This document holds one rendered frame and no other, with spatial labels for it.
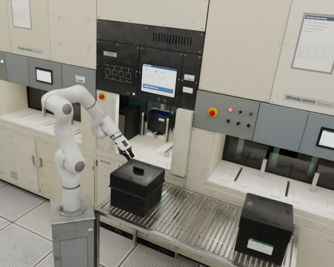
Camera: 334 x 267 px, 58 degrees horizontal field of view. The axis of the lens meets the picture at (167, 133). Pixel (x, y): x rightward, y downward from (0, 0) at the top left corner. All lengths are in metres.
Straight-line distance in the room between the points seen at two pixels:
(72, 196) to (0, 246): 1.27
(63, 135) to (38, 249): 1.46
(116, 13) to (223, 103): 1.03
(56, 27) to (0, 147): 1.60
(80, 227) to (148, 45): 1.35
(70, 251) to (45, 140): 1.33
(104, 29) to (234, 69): 1.05
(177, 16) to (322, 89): 1.04
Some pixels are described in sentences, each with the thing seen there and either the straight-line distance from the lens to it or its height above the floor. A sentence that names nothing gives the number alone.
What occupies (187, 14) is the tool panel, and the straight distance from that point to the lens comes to 2.16.
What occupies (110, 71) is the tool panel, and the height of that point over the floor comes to 1.57.
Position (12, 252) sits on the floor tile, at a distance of 3.11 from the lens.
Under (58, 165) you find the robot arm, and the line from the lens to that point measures 2.05.
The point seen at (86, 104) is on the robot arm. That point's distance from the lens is 1.91.
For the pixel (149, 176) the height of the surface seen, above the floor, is 1.01.
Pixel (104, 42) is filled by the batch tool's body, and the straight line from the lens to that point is 2.50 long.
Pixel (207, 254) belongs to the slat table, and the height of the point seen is 0.76.
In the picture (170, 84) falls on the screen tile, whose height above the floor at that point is 1.56.
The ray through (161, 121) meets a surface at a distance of 2.95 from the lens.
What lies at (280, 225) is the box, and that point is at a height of 1.01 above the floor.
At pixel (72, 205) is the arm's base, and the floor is 0.82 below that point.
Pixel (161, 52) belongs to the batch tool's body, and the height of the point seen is 1.78.
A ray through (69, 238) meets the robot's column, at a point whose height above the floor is 0.62.
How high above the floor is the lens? 2.05
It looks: 22 degrees down
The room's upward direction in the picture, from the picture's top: 6 degrees clockwise
